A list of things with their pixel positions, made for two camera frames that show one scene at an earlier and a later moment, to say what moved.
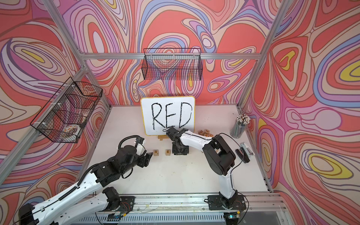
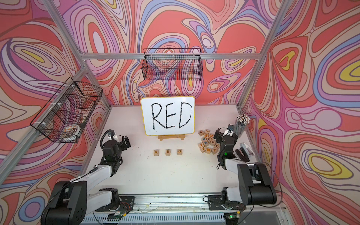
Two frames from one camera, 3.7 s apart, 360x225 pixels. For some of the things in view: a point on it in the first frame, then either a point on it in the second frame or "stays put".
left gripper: [145, 160] → [123, 147]
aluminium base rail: [268, 208] stays put
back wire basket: [172, 63] stays put
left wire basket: [63, 119] stays put
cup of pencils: [237, 129] stays put
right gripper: [176, 153] → [218, 135]
